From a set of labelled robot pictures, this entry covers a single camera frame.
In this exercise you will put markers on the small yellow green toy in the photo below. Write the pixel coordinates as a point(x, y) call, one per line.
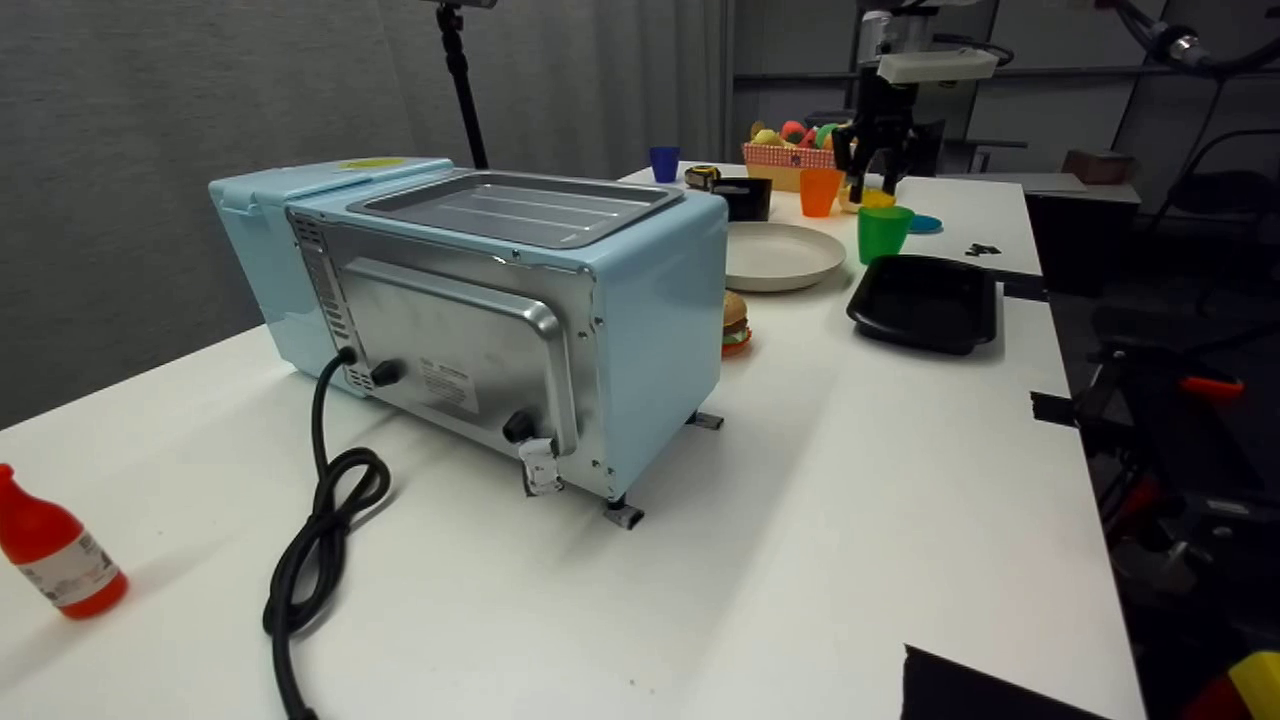
point(702, 176)

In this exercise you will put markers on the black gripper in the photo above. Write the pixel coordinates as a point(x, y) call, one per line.
point(884, 115)

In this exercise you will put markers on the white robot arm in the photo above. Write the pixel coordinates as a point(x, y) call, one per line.
point(890, 26)

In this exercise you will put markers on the small black box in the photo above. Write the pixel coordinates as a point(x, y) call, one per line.
point(746, 198)

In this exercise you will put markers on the yellow potato chips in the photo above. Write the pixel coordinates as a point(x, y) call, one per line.
point(875, 198)

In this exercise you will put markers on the beige round plate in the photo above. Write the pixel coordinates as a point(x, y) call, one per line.
point(776, 257)

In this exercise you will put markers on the yellow and red object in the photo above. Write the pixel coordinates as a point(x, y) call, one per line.
point(1251, 690)

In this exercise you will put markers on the light blue toaster oven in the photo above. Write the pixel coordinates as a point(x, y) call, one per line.
point(569, 326)

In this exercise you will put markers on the black square tray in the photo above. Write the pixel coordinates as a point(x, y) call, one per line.
point(924, 303)

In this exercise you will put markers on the blue round lid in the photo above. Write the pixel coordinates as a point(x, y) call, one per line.
point(924, 224)

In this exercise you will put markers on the toy hamburger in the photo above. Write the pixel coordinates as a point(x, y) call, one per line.
point(738, 329)

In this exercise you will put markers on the orange plastic cup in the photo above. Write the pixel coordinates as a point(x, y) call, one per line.
point(818, 190)

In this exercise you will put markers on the black camera tripod pole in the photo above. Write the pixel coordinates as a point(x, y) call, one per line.
point(450, 22)

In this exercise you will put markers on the red plastic bottle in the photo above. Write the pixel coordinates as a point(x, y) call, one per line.
point(57, 552)

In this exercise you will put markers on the green plastic cup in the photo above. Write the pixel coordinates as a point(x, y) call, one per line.
point(880, 235)

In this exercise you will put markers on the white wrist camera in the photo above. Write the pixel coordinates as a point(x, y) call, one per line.
point(937, 65)

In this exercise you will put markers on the blue plastic cup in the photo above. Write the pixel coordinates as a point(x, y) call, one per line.
point(666, 160)

